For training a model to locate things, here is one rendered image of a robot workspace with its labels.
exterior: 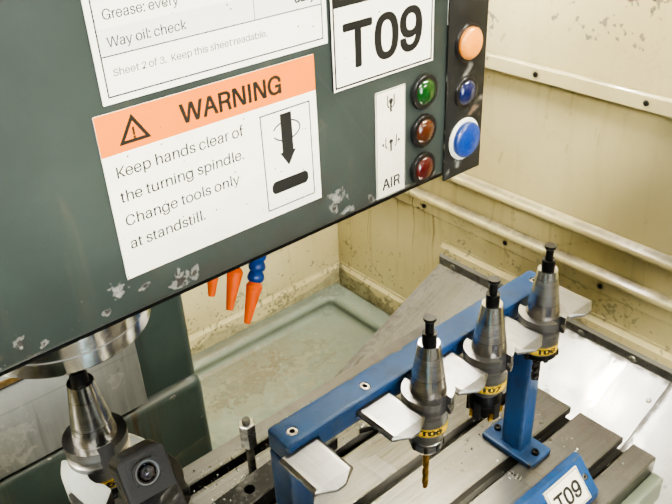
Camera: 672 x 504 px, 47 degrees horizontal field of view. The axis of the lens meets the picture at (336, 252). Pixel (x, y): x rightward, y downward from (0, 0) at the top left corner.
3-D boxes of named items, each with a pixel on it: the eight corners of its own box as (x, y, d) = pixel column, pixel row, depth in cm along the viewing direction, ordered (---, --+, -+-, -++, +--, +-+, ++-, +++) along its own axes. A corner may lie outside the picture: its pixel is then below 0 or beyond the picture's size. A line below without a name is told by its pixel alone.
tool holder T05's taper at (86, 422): (105, 411, 79) (92, 360, 75) (124, 434, 76) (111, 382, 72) (64, 431, 76) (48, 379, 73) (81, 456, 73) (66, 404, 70)
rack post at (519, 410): (551, 453, 123) (573, 302, 108) (530, 470, 120) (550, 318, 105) (501, 421, 130) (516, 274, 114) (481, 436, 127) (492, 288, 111)
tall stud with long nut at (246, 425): (266, 479, 121) (258, 419, 114) (252, 489, 119) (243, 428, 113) (256, 470, 123) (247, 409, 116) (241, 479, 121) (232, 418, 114)
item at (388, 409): (432, 425, 87) (432, 420, 86) (399, 449, 84) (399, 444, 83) (389, 395, 91) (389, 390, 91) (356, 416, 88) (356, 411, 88)
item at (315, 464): (360, 476, 81) (360, 471, 80) (322, 504, 78) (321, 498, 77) (318, 441, 85) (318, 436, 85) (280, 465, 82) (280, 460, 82)
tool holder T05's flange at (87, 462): (115, 420, 81) (111, 402, 80) (141, 453, 77) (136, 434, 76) (57, 449, 78) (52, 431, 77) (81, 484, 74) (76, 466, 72)
